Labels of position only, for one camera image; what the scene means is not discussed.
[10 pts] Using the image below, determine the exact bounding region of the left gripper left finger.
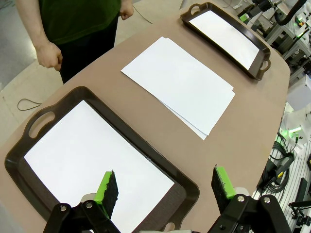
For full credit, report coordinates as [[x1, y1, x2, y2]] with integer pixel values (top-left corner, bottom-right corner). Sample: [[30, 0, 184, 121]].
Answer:
[[42, 170, 122, 233]]

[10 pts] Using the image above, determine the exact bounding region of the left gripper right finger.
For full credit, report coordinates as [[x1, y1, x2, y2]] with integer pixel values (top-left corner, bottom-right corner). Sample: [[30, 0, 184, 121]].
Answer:
[[208, 166, 292, 233]]

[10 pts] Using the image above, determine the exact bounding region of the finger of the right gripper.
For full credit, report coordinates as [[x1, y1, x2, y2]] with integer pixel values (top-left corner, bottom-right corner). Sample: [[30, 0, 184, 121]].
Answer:
[[239, 5, 263, 22]]

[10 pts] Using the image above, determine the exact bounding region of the white A4 paper sheet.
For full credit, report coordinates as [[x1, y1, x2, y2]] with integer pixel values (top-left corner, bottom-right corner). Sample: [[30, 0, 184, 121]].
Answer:
[[189, 10, 260, 71], [23, 100, 175, 233]]

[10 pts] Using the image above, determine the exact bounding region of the stack of white A4 sheets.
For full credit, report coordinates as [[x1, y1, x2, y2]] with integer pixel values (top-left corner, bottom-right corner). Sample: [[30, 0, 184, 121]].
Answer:
[[121, 36, 236, 141]]

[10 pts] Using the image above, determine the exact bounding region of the person's right forearm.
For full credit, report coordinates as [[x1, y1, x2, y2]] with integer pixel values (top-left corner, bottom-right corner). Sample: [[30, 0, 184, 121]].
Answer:
[[15, 0, 51, 49]]

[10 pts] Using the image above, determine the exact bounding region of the person's left hand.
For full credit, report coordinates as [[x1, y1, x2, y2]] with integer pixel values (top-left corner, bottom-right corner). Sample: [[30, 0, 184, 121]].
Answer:
[[119, 0, 135, 21]]

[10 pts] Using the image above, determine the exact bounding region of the person's right hand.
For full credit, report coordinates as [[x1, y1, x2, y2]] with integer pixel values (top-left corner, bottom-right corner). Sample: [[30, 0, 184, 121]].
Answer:
[[36, 41, 63, 71]]

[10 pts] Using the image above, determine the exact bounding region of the dark brown serving tray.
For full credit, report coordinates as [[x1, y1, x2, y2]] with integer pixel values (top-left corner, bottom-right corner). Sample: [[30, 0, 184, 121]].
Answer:
[[179, 1, 272, 81], [4, 86, 200, 233]]

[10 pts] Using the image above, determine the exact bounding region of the white slotted mounting platform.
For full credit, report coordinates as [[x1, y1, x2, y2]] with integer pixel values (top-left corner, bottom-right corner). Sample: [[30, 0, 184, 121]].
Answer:
[[252, 145, 311, 233]]

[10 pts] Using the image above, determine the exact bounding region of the person in green t-shirt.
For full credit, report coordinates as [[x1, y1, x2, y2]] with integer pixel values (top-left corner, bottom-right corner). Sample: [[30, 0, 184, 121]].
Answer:
[[38, 0, 122, 84]]

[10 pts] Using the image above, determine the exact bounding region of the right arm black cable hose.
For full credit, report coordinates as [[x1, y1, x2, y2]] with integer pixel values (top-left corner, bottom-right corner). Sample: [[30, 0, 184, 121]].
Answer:
[[276, 0, 308, 26]]

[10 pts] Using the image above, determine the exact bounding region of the black cable bundle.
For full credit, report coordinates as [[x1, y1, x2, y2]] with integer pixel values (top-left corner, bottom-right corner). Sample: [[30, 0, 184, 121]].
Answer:
[[257, 134, 296, 195]]

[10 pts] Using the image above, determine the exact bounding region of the thin dark floor cable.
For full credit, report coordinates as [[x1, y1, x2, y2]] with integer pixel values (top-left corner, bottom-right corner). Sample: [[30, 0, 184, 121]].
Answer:
[[17, 98, 42, 112]]

